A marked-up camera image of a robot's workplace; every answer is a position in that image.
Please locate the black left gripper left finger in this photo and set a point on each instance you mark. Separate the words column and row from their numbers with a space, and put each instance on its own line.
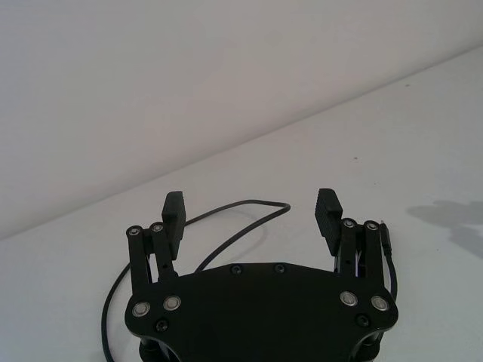
column 171, row 226

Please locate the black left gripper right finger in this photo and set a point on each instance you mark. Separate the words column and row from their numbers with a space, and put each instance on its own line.
column 327, row 222

